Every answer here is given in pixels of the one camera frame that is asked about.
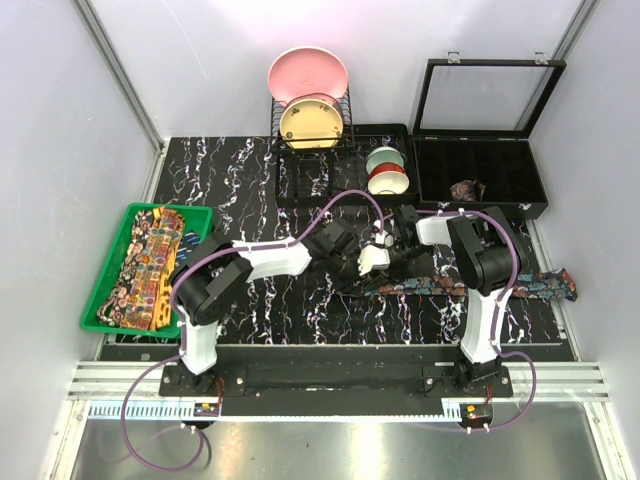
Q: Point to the black wire dish rack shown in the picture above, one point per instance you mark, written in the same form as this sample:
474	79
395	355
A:
308	178

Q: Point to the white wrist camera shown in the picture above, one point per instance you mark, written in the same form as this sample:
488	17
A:
374	260
380	236

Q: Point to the green plastic tie bin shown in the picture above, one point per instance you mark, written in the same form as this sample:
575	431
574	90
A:
197	218

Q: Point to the light green bowl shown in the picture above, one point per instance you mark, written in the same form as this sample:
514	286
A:
383	154

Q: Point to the rolled dark patterned tie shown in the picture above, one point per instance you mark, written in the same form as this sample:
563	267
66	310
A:
467	191

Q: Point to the pink plate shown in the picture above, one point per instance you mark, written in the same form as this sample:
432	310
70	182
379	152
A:
306	70

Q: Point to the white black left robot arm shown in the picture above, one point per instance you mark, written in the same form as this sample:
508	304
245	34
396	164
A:
205	285

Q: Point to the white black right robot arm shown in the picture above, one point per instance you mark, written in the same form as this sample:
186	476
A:
489	260

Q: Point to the red white bowl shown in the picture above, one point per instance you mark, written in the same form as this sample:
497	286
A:
388	178

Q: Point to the yellow plate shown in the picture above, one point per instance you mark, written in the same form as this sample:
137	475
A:
312	121

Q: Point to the black glass box lid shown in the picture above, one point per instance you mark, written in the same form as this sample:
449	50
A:
485	98

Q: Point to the colourful ties in bin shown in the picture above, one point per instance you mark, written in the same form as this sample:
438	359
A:
140	298

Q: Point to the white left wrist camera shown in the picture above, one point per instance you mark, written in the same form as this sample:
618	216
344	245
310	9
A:
374	260

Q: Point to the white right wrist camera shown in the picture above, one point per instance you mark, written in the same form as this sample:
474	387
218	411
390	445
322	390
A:
380	236

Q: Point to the black tie storage box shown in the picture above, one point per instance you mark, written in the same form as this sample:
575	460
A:
506	167

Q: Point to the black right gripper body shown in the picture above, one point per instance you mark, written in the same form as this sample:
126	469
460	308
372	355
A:
399	255

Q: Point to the navy striped tie in bin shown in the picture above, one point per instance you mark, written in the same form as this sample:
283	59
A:
188	243

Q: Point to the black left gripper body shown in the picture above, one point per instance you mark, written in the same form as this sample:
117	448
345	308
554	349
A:
343	270

